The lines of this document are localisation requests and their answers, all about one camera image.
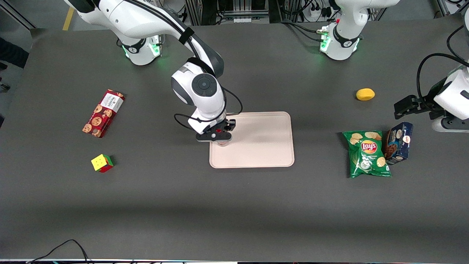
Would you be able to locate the dark grey table mat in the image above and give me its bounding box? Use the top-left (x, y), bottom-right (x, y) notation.
top-left (0, 22), bottom-right (469, 263)

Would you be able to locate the white power strip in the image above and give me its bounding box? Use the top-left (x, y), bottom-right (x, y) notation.
top-left (310, 5), bottom-right (332, 19)

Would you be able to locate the thin black table cable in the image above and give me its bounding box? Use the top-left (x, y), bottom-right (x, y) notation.
top-left (26, 239), bottom-right (90, 264)

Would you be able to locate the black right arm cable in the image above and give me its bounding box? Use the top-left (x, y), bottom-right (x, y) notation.
top-left (128, 0), bottom-right (243, 132)

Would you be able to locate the beige plastic tray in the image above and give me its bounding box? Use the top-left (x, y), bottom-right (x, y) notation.
top-left (209, 111), bottom-right (295, 169)

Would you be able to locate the red cookie box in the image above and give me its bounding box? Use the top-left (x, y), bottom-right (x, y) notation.
top-left (82, 89), bottom-right (125, 138)

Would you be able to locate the dark blue cookie box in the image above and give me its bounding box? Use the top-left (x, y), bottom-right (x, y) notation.
top-left (384, 122), bottom-right (414, 165)

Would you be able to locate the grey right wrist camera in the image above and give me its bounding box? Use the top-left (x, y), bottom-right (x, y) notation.
top-left (196, 131), bottom-right (233, 143)

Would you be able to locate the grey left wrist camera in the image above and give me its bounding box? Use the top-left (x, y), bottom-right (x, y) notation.
top-left (432, 117), bottom-right (469, 133)

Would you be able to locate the red coke bottle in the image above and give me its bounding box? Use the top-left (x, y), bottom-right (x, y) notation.
top-left (216, 128), bottom-right (230, 147)

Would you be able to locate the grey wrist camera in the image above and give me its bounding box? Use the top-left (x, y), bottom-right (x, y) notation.
top-left (432, 117), bottom-right (469, 133)
top-left (196, 131), bottom-right (233, 143)

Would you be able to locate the black base cable bundle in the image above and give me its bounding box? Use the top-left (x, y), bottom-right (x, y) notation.
top-left (280, 20), bottom-right (325, 41)

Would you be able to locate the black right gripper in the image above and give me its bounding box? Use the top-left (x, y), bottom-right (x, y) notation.
top-left (203, 117), bottom-right (236, 134)

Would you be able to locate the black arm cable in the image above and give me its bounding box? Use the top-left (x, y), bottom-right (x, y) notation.
top-left (446, 25), bottom-right (469, 63)
top-left (417, 53), bottom-right (469, 107)
top-left (128, 0), bottom-right (243, 132)

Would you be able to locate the yellow lemon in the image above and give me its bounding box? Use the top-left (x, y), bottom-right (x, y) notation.
top-left (356, 88), bottom-right (376, 101)

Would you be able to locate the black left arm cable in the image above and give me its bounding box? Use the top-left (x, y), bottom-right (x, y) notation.
top-left (417, 53), bottom-right (469, 107)
top-left (446, 25), bottom-right (469, 63)

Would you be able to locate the aluminium frame post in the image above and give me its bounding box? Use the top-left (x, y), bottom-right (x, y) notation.
top-left (436, 0), bottom-right (453, 17)

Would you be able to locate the green chips bag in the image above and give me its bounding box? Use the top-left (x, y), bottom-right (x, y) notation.
top-left (342, 131), bottom-right (392, 179)

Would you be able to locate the black metal rack frame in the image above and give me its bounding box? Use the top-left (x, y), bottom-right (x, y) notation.
top-left (185, 0), bottom-right (272, 26)

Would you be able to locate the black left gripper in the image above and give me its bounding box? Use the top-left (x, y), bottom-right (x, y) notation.
top-left (394, 79), bottom-right (449, 120)

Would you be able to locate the colourful puzzle cube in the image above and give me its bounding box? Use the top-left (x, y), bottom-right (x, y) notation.
top-left (91, 154), bottom-right (114, 173)

